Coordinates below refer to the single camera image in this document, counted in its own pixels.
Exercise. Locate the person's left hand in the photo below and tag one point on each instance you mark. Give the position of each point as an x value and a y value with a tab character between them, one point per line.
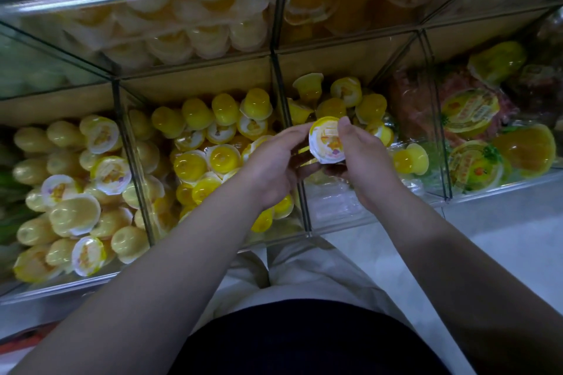
268	173

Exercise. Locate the person's right hand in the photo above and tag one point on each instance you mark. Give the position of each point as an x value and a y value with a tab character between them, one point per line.
369	168

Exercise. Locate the single orange-lid jelly cup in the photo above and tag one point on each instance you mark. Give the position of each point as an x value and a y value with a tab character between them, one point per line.
327	140

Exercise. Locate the pile of yellow jelly cups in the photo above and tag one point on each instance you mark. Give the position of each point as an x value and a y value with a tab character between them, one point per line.
202	159

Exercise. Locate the pile of pastel jelly cups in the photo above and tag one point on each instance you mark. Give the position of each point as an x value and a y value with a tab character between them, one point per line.
347	89

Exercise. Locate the pile of orange-lid jelly cups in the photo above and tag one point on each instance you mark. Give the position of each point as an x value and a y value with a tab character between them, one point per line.
158	19

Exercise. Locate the pile of pale yellow jelly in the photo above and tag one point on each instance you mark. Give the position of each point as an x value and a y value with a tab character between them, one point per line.
75	212

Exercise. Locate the person's right forearm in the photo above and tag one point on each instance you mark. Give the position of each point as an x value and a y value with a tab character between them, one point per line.
475	291

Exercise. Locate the person's left forearm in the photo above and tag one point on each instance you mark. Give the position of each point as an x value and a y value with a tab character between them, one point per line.
132	300

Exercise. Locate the light grey shorts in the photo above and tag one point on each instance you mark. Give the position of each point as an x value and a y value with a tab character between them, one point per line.
308	274

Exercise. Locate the black shirt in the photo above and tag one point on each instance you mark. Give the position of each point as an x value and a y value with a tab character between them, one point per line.
308	344

